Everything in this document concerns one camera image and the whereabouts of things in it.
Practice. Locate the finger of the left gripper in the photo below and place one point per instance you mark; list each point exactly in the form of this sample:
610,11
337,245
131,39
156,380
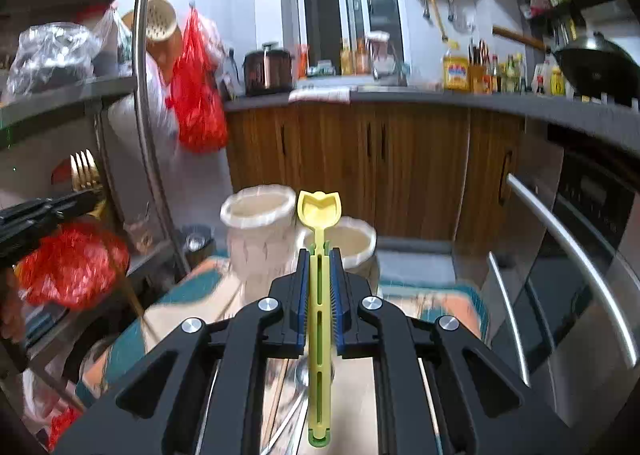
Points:
23,226

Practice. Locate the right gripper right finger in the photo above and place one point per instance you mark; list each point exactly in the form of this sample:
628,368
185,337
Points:
438,388

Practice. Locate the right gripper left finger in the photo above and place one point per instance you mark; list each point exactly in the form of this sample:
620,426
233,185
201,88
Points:
200,390

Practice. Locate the yellow green plastic spoon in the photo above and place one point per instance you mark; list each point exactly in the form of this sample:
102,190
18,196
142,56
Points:
318,212

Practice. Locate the silver steel spoon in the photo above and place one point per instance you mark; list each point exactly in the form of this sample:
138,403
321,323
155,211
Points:
284,411

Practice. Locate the person left hand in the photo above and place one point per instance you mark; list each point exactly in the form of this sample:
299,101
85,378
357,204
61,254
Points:
12,322

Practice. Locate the quilted teal peach table mat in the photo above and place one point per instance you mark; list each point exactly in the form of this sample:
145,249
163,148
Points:
371,369

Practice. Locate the red bag on shelf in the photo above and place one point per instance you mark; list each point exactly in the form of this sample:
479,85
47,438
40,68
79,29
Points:
74,267

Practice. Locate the cream floral ceramic utensil holder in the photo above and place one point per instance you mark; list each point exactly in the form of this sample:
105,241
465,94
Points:
264,237

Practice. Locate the hanging red plastic bag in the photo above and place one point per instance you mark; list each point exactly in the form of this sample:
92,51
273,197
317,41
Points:
193,97

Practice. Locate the metal shelf rack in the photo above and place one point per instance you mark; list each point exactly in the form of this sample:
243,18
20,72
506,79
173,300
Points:
54,123

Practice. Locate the beige perforated ladle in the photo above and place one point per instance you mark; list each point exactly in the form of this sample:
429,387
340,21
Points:
161,21

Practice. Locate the white dish cloth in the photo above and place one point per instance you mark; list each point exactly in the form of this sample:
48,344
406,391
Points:
340,95

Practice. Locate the electric pressure cooker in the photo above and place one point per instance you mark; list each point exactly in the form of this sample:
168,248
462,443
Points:
268,70

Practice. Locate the knife block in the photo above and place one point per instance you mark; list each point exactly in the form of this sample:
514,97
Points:
479,81

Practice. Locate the yellow cooking oil bottle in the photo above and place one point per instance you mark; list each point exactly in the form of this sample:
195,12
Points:
455,73

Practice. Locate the black wok with lid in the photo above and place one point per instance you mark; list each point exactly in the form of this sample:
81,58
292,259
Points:
592,64

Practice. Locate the wall spice shelf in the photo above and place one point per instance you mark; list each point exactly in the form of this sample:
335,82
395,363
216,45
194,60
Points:
538,10

